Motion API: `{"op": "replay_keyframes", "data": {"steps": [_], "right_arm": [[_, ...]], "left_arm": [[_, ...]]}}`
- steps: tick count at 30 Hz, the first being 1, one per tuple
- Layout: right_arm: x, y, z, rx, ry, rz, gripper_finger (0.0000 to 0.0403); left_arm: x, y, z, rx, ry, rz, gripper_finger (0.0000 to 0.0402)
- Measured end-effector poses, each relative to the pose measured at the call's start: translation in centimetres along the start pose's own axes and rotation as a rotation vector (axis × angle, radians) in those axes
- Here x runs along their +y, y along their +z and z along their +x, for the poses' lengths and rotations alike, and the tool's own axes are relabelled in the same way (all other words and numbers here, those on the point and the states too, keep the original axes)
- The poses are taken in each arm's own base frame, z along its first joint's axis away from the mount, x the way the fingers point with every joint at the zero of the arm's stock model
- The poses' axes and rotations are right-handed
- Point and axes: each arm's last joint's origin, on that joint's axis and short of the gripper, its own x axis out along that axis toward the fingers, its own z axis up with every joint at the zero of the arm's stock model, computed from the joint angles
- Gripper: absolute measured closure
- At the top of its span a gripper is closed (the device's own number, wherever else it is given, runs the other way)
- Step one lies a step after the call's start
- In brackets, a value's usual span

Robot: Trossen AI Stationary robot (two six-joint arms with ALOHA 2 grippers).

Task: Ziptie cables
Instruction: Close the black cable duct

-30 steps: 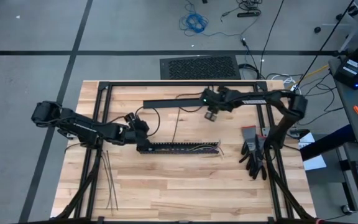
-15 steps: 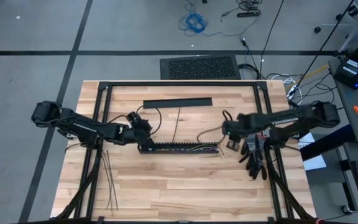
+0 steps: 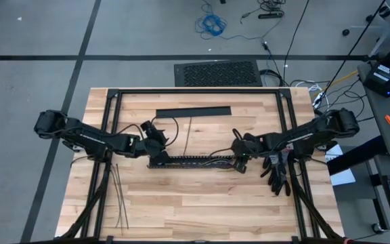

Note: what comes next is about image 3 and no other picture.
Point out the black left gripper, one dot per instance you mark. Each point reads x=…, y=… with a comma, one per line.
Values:
x=149, y=147

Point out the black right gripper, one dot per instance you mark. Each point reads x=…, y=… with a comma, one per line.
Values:
x=249, y=147

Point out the black tray cover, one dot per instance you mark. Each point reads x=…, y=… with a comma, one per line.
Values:
x=193, y=112

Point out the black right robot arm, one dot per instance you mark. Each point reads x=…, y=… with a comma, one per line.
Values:
x=317, y=130

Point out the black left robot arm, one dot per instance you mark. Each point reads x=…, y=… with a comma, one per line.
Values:
x=90, y=139

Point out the black perforated floor mat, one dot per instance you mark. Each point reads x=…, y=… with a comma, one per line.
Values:
x=218, y=72

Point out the white paper sheet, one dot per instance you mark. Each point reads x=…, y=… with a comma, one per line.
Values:
x=343, y=178

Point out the dark blue padded bar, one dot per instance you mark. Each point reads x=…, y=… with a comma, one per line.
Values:
x=357, y=156

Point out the grey keyboard cart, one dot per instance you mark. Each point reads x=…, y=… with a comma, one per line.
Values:
x=357, y=203

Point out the grey side desk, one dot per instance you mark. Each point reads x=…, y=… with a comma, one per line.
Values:
x=381, y=115

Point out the black power strip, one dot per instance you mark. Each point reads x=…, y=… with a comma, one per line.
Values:
x=271, y=15

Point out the black desktop device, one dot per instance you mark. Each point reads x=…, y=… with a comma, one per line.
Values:
x=381, y=76

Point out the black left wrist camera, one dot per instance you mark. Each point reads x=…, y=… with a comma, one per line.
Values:
x=148, y=128

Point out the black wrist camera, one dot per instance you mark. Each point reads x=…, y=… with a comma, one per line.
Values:
x=148, y=128
x=250, y=138

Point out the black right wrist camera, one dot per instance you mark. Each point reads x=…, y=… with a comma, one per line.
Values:
x=250, y=138

